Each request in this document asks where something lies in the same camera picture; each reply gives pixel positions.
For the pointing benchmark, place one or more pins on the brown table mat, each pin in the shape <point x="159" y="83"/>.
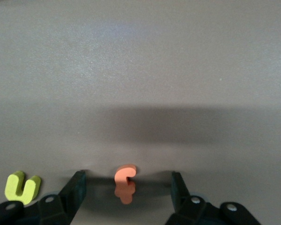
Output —
<point x="140" y="70"/>

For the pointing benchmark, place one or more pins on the yellow foam letter n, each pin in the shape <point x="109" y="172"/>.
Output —
<point x="14" y="185"/>

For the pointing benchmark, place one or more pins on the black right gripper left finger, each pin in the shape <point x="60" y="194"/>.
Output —
<point x="70" y="199"/>

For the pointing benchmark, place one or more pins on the orange foam letter j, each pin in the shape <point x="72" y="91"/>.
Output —
<point x="124" y="182"/>

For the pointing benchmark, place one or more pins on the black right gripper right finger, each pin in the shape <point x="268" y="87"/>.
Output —
<point x="181" y="201"/>

